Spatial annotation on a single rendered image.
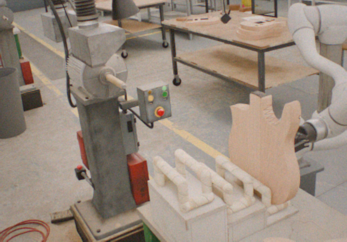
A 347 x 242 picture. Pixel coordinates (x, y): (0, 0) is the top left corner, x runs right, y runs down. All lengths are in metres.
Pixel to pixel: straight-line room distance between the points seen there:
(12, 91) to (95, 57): 3.04
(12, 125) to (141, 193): 2.53
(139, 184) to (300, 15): 1.42
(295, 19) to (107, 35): 0.85
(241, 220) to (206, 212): 0.16
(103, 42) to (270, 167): 0.87
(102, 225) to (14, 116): 2.52
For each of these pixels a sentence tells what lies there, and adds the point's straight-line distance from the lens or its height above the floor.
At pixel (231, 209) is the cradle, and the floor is 1.05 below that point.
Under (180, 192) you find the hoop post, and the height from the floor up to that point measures 1.17.
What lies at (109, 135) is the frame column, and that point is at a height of 0.84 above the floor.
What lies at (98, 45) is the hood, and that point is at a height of 1.48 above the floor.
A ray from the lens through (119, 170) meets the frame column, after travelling 2.54.
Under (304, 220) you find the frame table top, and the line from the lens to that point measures 1.52.
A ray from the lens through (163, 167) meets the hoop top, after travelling 1.29.
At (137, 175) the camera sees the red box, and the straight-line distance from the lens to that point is 2.59.
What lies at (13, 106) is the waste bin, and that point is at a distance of 4.80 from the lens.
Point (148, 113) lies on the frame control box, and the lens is 2.28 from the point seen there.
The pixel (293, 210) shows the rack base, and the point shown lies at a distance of 1.54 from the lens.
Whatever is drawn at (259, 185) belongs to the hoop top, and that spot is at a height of 1.05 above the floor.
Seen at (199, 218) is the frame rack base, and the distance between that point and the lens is 1.25.
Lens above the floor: 1.86
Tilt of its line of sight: 22 degrees down
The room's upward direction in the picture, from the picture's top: 6 degrees counter-clockwise
